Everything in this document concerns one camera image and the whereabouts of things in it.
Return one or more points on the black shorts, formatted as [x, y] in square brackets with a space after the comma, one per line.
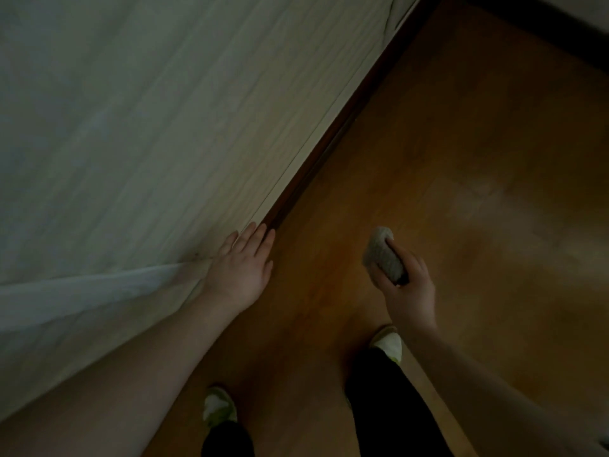
[390, 409]

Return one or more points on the person's left forearm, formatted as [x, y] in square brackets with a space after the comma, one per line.
[119, 390]

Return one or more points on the person's left hand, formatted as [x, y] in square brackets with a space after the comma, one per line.
[240, 276]

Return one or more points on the person's right hand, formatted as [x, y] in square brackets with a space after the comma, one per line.
[414, 304]

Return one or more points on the grey cleaning cloth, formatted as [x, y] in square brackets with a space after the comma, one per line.
[383, 254]

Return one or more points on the person's right forearm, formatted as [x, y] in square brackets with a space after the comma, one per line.
[490, 404]

